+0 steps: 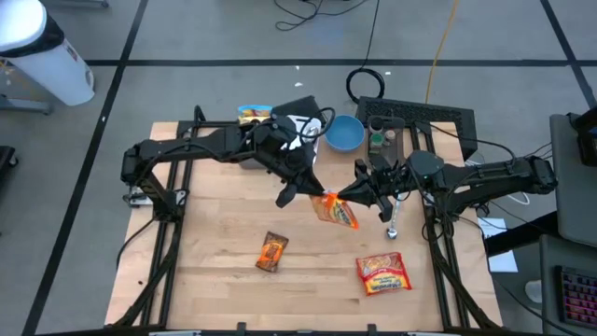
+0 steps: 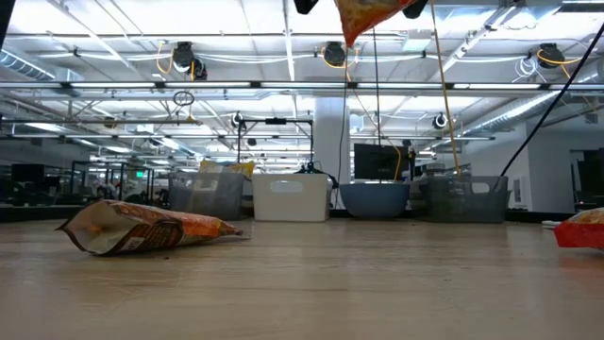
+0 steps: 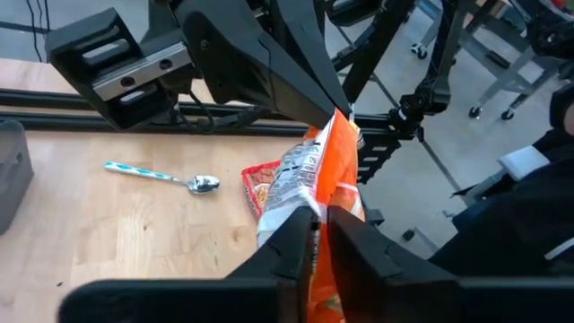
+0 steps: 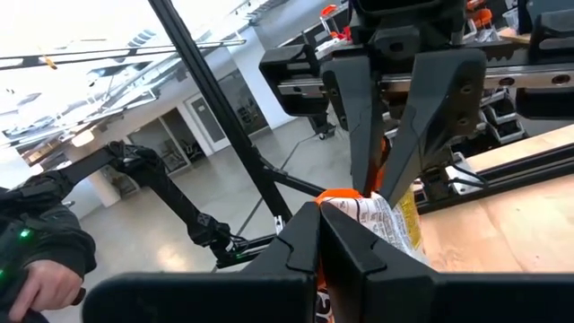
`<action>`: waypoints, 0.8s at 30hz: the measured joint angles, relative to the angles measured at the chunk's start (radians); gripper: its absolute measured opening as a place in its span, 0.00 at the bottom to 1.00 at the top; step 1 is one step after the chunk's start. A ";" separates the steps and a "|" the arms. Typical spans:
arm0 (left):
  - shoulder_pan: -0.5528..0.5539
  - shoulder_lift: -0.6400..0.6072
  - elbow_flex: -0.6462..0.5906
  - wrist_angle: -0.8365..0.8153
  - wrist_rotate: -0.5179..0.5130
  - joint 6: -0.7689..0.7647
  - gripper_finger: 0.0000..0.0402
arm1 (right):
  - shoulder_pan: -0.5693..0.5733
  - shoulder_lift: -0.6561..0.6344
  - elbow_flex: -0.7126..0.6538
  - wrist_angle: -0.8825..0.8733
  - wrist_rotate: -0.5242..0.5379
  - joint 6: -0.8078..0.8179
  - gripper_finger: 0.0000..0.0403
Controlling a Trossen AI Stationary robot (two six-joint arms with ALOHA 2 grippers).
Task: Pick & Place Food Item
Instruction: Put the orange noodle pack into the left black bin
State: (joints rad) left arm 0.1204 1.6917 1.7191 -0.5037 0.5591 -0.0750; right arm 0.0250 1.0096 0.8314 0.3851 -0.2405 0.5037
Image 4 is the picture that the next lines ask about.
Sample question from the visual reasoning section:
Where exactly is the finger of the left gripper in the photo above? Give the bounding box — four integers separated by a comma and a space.
378, 48, 489, 208
321, 55, 386, 196

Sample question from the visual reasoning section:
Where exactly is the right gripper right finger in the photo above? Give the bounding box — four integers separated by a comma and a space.
320, 201, 574, 323

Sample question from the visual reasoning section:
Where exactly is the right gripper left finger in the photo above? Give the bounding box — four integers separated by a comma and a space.
83, 201, 322, 323

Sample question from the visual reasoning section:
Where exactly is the orange ramen packet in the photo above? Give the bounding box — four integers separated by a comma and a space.
313, 136, 430, 323

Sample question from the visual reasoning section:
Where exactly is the small parts bin rack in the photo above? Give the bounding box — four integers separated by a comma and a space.
477, 92, 528, 145

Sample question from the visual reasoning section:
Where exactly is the person's hand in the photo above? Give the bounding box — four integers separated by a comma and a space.
7, 259, 87, 323

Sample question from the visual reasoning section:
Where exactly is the long ceiling light rail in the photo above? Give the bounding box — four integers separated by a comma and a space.
0, 39, 248, 69

